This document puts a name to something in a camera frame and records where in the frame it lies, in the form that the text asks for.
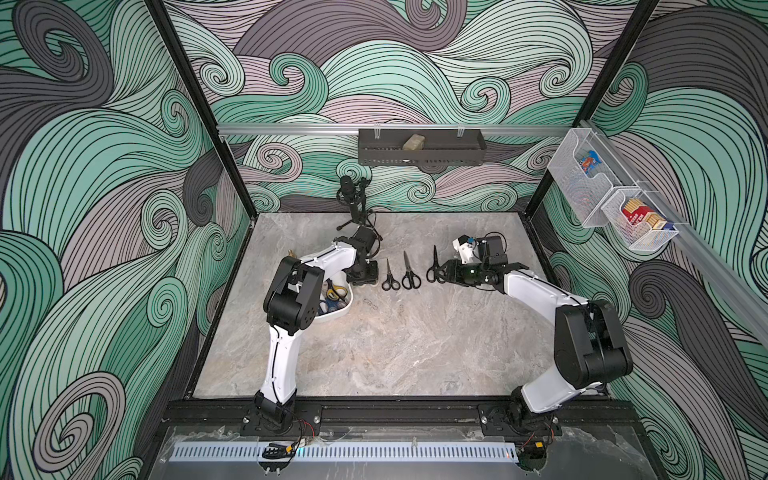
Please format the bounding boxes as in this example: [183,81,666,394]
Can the small black scissors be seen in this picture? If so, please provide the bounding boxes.
[381,260,401,291]

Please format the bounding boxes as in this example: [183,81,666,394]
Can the clear wall bin upper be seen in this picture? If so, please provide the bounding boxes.
[548,128,621,228]

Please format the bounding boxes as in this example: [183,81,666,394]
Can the white plastic storage box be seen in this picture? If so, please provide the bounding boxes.
[315,272,354,322]

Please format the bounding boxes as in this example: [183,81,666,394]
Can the aluminium wall rail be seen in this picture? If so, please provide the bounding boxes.
[580,120,767,344]
[217,122,570,137]

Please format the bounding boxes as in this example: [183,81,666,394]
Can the black medium scissors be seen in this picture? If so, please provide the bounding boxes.
[401,251,422,290]

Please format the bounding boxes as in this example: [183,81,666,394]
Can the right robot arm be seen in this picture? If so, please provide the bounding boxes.
[438,260,634,414]

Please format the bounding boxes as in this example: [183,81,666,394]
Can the aluminium wall rail back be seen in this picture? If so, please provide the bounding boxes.
[217,122,570,137]

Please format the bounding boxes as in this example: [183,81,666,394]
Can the large black scissors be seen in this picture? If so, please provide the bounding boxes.
[426,245,447,284]

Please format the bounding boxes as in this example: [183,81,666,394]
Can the white perforated cable duct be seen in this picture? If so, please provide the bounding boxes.
[169,441,518,463]

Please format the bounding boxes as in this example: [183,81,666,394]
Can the red yellow boxes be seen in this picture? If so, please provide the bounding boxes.
[621,198,668,230]

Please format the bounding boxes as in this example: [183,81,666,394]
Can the blue red packet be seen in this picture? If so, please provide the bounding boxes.
[579,150,603,178]

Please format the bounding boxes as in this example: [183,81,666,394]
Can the black wall shelf tray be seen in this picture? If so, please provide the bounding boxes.
[357,127,487,172]

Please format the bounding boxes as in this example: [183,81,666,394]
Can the clear wall bin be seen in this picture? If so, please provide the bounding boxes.
[601,187,679,253]
[548,128,621,228]

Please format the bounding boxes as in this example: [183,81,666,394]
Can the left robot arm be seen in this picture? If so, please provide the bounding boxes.
[254,237,378,424]

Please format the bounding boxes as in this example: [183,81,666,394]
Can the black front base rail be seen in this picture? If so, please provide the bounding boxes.
[161,395,639,440]

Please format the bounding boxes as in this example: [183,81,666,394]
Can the black microphone on tripod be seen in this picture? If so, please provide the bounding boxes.
[336,175,376,231]

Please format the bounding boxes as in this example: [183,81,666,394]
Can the blue handled scissors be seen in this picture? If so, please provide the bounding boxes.
[318,299,346,316]

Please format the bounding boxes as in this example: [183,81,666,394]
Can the beige block in tray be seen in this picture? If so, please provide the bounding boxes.
[402,134,426,151]

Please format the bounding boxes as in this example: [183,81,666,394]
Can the yellow handled scissors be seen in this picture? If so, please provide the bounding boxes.
[325,279,349,301]

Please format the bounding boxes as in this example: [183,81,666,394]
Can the clear wall bin lower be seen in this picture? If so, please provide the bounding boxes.
[601,187,679,253]

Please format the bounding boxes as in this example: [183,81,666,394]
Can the aluminium wall rail right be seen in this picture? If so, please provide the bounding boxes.
[580,120,767,344]

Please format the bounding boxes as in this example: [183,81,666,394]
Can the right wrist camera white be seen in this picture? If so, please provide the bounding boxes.
[452,232,508,266]

